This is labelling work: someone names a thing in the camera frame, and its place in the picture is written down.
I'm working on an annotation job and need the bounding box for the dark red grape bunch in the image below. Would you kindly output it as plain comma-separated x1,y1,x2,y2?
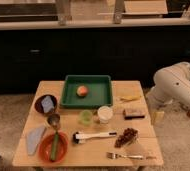
114,128,138,148

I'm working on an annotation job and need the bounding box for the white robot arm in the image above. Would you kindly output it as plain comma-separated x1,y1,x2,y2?
146,62,190,109

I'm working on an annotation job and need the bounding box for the green plastic tray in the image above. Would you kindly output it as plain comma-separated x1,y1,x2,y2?
60,75,113,109

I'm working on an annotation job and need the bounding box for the red orange apple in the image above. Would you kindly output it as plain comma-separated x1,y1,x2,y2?
76,86,89,97

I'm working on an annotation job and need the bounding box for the white cup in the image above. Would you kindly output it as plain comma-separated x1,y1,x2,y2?
97,106,113,124

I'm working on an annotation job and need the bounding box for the translucent green cup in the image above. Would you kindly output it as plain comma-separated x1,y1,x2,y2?
79,110,93,126

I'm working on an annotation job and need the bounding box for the yellow banana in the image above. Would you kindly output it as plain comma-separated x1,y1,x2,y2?
120,95,141,102

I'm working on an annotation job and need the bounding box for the wooden table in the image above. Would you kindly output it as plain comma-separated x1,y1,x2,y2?
12,81,163,168

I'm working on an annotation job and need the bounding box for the blue sponge in bowl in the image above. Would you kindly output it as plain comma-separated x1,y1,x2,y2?
41,96,54,113

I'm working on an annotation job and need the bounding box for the dark brown bowl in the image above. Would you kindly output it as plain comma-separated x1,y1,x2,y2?
34,94,57,115

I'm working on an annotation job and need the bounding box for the green cucumber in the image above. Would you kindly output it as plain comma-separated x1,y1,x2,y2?
50,132,59,161

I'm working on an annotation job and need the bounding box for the orange red bowl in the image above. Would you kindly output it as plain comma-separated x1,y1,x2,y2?
38,132,68,164

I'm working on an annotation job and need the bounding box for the grey folded cloth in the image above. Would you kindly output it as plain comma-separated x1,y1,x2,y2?
26,125,46,155

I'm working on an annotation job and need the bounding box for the white handled dish brush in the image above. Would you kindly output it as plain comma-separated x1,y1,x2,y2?
72,132,117,144

